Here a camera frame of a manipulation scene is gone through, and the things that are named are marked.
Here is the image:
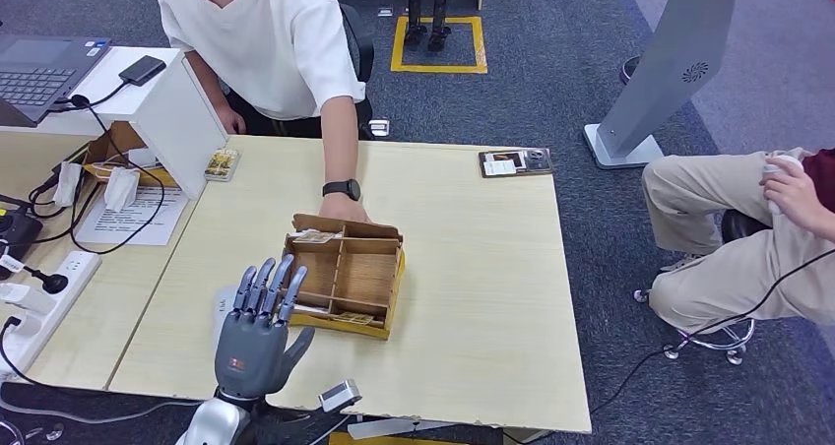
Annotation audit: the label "white power adapter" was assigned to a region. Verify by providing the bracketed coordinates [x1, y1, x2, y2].
[0, 284, 59, 317]

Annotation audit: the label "grey floor cable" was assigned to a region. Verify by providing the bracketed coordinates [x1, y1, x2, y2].
[0, 396, 204, 425]

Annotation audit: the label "dark round base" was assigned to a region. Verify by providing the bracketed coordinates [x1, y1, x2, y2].
[619, 55, 644, 86]

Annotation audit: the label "black plug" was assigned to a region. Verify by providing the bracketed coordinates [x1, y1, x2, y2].
[25, 266, 70, 295]

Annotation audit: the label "black office chair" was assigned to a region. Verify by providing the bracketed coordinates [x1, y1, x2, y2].
[339, 3, 377, 140]

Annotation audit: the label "grey card reader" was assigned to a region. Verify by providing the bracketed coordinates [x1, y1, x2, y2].
[210, 285, 239, 339]

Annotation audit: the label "black robot legs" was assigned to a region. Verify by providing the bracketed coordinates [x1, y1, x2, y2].
[403, 0, 455, 54]

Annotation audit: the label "yellow printed card stack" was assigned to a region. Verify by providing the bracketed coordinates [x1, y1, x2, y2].
[204, 148, 241, 184]

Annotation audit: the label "person's hand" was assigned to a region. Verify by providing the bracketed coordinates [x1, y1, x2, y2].
[759, 157, 820, 228]

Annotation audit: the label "black desk device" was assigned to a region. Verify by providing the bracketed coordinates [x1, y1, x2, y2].
[0, 208, 43, 281]

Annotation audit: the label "black floor cable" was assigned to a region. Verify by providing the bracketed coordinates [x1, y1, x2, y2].
[590, 247, 835, 423]

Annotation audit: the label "white tissue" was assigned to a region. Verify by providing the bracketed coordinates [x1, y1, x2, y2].
[761, 153, 804, 217]

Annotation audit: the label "wooden compartment box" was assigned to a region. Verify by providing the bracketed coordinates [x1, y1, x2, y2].
[282, 214, 407, 341]

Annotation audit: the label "grey laptop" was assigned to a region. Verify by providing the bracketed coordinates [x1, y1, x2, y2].
[0, 32, 113, 129]

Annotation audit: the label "black wristwatch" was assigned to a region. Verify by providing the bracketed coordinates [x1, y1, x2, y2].
[321, 178, 362, 202]

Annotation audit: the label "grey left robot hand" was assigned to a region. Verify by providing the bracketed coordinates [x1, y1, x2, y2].
[214, 254, 317, 403]

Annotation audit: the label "grey kiosk stand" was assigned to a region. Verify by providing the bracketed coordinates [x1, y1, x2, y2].
[582, 0, 771, 171]

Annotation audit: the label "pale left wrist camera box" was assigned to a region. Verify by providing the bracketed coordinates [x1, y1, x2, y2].
[318, 379, 363, 413]

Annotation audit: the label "white paper tag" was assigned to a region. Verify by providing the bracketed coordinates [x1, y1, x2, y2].
[51, 161, 84, 210]
[102, 167, 142, 215]

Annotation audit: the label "chrome stool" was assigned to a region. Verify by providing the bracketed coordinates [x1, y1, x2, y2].
[632, 209, 774, 369]

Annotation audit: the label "brown cardboard box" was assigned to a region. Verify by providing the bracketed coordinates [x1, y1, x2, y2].
[81, 122, 180, 190]

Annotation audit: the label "white power strip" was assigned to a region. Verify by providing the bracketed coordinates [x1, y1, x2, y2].
[0, 250, 103, 379]

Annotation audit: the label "person's right hand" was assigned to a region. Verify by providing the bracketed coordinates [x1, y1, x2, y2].
[214, 102, 248, 136]

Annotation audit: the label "person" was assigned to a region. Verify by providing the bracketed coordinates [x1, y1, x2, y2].
[151, 0, 376, 225]
[641, 147, 835, 337]

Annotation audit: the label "printed paper sheet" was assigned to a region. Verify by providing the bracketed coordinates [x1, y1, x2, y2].
[75, 186, 190, 249]

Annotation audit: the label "person's left hand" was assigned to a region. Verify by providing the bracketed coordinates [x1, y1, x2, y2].
[317, 194, 372, 225]

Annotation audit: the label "black printed placard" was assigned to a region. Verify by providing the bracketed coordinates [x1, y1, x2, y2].
[478, 148, 554, 180]

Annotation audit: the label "white riser stand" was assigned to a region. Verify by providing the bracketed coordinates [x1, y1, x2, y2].
[0, 45, 229, 201]

